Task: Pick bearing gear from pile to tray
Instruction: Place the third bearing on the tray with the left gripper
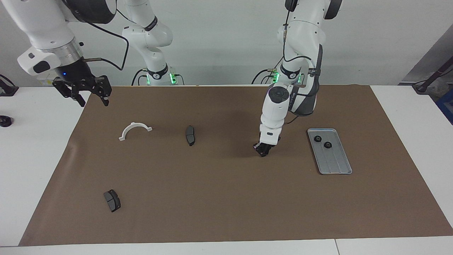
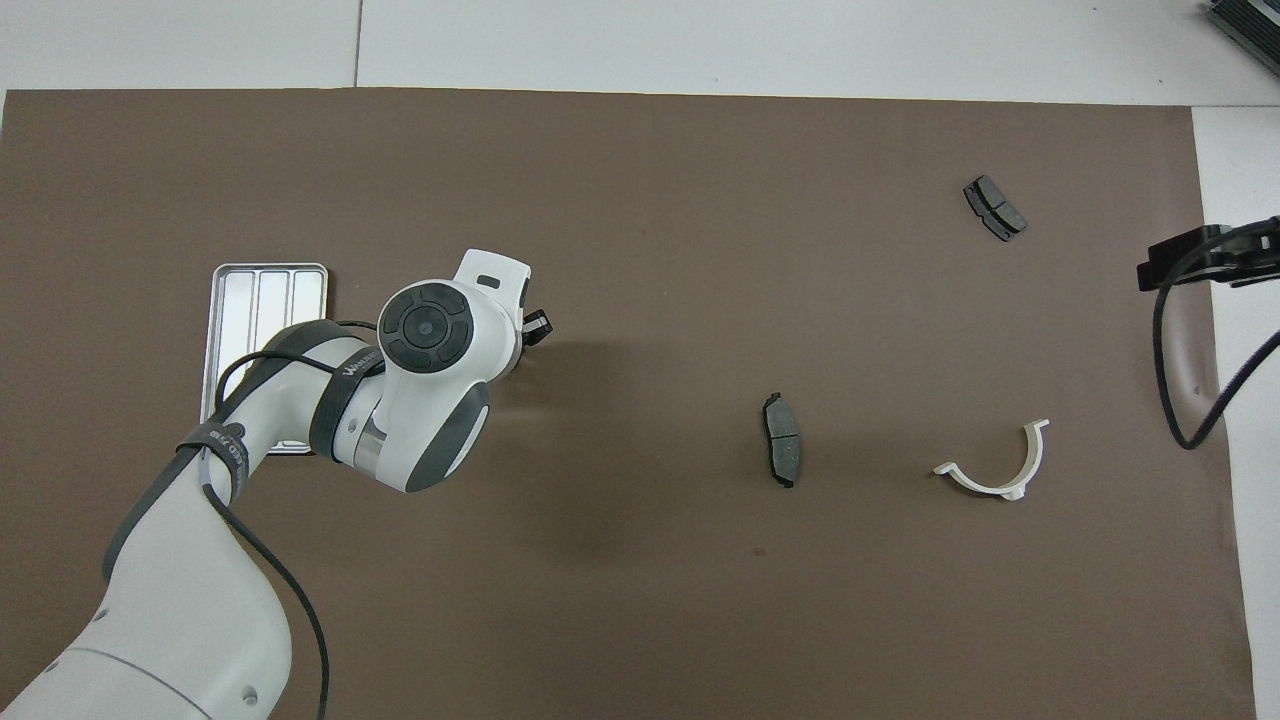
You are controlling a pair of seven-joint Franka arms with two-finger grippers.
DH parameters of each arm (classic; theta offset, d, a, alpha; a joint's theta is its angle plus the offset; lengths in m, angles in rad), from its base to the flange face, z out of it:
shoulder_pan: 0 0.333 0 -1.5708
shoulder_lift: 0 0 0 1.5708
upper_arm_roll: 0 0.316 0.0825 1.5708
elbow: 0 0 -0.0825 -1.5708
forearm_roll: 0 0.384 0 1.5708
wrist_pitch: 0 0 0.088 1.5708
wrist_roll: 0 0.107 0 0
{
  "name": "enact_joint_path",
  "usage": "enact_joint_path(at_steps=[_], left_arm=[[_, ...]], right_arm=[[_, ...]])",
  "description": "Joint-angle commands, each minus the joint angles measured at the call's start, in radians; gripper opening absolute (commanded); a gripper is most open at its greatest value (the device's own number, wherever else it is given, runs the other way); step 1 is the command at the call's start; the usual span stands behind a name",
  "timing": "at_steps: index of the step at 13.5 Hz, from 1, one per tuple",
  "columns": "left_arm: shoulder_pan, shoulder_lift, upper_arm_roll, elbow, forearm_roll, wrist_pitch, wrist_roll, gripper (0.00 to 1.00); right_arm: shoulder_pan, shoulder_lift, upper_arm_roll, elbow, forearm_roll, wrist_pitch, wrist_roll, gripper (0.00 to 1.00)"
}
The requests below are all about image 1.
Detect black table clamp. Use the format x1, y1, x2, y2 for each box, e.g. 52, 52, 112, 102
0, 74, 19, 97

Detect blue crate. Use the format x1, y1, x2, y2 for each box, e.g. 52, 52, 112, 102
436, 89, 453, 124

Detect black stand rod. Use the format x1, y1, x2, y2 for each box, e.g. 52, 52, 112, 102
412, 57, 453, 94

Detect dark curved brake pad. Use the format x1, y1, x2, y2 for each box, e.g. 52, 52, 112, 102
185, 125, 196, 147

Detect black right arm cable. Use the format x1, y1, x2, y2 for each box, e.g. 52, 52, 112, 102
76, 7, 130, 71

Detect dark grey brake pad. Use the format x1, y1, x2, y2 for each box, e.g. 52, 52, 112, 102
103, 189, 121, 213

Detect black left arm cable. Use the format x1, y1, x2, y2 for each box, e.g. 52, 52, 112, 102
282, 0, 321, 124

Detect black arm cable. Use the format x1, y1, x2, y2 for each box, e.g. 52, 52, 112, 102
76, 7, 130, 71
282, 0, 321, 124

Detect grey metal tray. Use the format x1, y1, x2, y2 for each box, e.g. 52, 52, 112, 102
307, 128, 353, 175

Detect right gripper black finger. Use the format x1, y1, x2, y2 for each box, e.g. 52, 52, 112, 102
52, 80, 86, 107
91, 75, 112, 107

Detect white semicircular bracket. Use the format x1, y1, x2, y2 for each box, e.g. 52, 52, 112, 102
119, 122, 153, 142

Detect brown table mat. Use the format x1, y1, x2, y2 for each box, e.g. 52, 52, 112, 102
18, 84, 453, 247

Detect white labelled box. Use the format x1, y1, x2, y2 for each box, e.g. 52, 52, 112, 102
37, 73, 59, 86

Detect black base cable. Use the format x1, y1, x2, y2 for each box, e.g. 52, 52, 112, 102
131, 68, 185, 86
251, 53, 285, 85

